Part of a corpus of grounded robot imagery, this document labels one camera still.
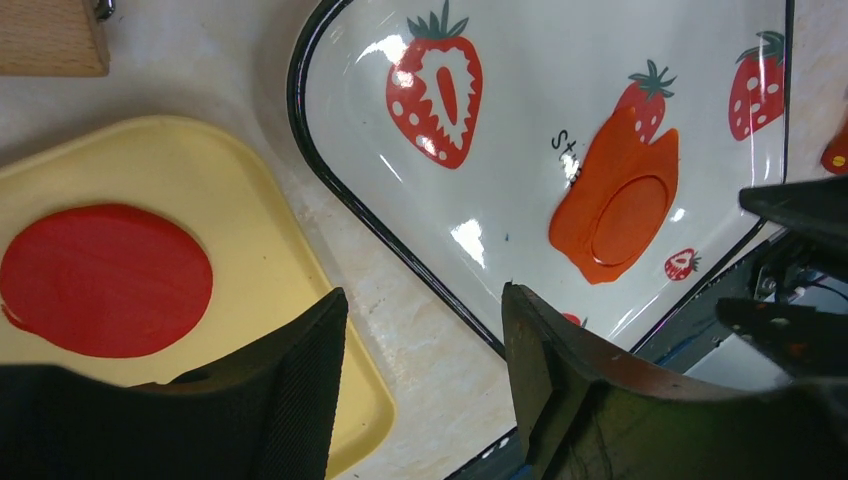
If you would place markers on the orange dough scrap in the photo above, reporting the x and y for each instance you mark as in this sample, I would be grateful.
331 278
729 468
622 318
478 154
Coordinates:
615 156

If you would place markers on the red dough disc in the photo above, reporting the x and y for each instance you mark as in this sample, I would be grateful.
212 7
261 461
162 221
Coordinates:
106 281

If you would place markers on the yellow red toy block car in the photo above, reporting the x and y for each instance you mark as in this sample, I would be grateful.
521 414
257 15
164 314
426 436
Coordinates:
835 154

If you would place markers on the yellow plastic tray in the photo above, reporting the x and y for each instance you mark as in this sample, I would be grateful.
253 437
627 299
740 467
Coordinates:
215 188

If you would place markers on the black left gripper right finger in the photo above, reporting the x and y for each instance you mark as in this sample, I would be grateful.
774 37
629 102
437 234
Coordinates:
587 409

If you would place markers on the orange dough disc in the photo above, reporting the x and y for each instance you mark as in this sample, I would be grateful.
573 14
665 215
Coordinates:
629 221

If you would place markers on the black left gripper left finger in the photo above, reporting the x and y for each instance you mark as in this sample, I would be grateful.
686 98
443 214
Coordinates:
264 411

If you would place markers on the white strawberry enamel tray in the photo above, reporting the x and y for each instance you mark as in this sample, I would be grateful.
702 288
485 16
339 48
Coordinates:
454 129

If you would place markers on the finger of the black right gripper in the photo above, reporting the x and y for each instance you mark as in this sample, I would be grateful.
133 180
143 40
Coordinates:
800 339
816 209

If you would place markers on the wooden pastry roller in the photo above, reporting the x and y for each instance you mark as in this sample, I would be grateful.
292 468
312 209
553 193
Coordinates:
55 38

